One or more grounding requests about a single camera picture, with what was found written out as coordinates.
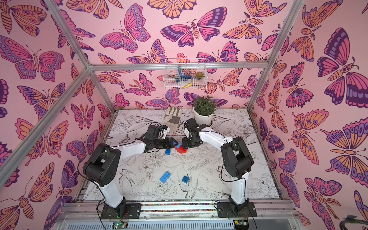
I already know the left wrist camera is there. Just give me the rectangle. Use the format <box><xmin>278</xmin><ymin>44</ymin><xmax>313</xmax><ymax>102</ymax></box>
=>
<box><xmin>162</xmin><ymin>125</ymin><xmax>170</xmax><ymax>139</ymax></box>

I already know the aluminium front rail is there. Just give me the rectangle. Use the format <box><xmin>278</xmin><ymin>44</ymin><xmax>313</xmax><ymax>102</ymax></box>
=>
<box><xmin>58</xmin><ymin>199</ymin><xmax>297</xmax><ymax>221</ymax></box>

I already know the potted green plant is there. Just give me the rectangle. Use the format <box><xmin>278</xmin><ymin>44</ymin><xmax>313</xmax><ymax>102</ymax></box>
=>
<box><xmin>193</xmin><ymin>96</ymin><xmax>217</xmax><ymax>126</ymax></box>

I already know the red long lego top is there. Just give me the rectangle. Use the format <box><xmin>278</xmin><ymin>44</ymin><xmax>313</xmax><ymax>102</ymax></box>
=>
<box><xmin>175</xmin><ymin>146</ymin><xmax>188</xmax><ymax>154</ymax></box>

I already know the blue toy in basket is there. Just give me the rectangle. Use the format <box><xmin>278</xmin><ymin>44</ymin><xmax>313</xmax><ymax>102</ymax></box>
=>
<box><xmin>176</xmin><ymin>66</ymin><xmax>192</xmax><ymax>83</ymax></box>

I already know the small blue lego near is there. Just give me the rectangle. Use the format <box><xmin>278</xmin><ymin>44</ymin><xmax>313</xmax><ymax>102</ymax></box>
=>
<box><xmin>182</xmin><ymin>176</ymin><xmax>190</xmax><ymax>184</ymax></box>

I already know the white wire basket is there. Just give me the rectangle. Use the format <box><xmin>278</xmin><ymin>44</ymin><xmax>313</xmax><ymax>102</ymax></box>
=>
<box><xmin>163</xmin><ymin>58</ymin><xmax>208</xmax><ymax>90</ymax></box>

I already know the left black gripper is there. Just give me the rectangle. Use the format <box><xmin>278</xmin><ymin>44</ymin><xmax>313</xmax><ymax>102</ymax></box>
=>
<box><xmin>153</xmin><ymin>138</ymin><xmax>179</xmax><ymax>150</ymax></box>

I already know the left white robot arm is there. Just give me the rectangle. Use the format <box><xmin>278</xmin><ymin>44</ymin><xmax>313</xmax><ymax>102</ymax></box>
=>
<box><xmin>83</xmin><ymin>125</ymin><xmax>179</xmax><ymax>208</ymax></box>

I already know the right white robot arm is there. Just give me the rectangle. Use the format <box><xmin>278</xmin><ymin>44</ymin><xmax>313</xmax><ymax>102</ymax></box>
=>
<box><xmin>182</xmin><ymin>118</ymin><xmax>254</xmax><ymax>208</ymax></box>

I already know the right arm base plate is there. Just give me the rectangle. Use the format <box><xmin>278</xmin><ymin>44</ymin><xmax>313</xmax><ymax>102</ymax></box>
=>
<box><xmin>214</xmin><ymin>202</ymin><xmax>257</xmax><ymax>218</ymax></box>

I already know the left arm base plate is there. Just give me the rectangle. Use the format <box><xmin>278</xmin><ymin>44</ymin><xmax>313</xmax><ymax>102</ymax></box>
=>
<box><xmin>101</xmin><ymin>203</ymin><xmax>142</xmax><ymax>219</ymax></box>

